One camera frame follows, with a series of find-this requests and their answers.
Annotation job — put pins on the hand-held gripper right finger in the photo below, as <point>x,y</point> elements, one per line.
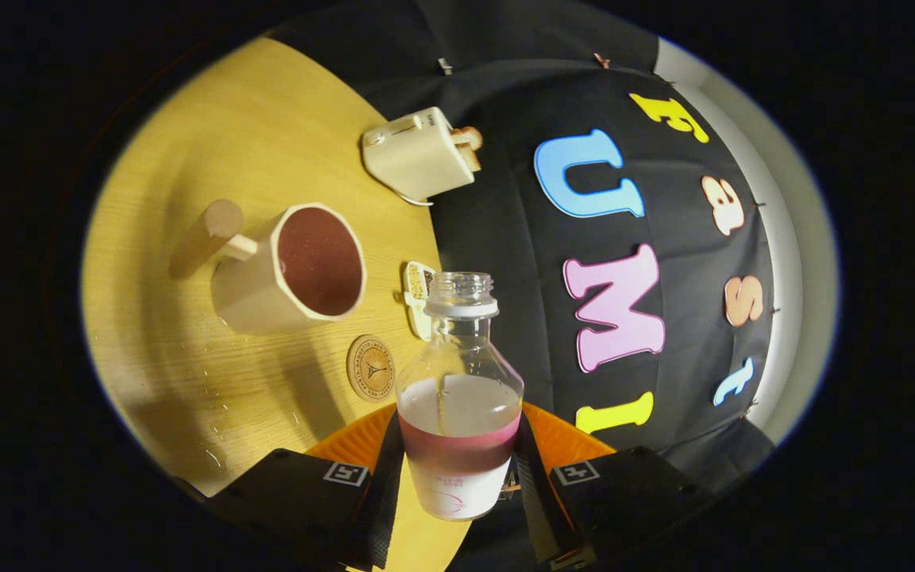
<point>533,508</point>

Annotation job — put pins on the small white divided dish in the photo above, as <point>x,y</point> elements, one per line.
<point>418,286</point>

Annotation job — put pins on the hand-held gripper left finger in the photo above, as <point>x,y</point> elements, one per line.
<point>382,508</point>

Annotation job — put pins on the cream toaster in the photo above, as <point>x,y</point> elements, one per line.
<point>414,155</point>

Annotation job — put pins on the toast slice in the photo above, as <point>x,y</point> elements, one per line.
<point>469,135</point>
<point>473,159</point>

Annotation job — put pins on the pink clip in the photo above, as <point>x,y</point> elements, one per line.
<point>600,59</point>

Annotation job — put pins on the silver clip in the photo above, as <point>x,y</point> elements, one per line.
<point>445,65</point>

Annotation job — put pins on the wooden table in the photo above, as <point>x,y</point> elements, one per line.
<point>211,135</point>

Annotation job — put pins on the round cork coaster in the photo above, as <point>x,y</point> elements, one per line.
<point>370,367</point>

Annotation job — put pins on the clear juice bottle pink label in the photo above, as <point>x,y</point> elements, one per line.
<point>457,469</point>

